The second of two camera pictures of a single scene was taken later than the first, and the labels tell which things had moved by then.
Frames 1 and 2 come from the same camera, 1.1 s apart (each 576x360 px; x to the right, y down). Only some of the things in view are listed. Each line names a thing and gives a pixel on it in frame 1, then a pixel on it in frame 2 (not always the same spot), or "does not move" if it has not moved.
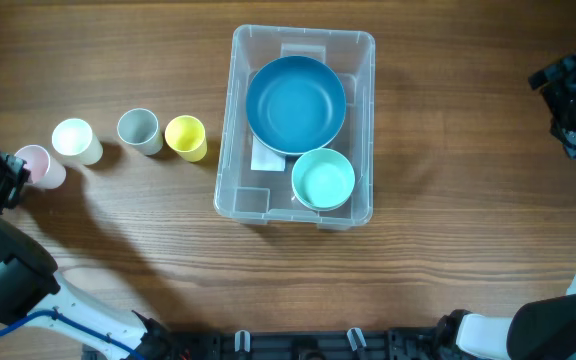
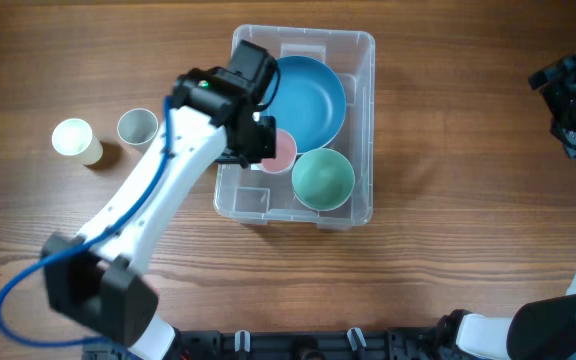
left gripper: x=19 y=176 to x=266 y=143
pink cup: x=45 y=171 to x=285 y=153
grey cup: x=139 y=128 does not move
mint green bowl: x=322 y=179 does not move
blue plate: x=295 y=105 does not move
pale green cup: x=73 y=140 does not move
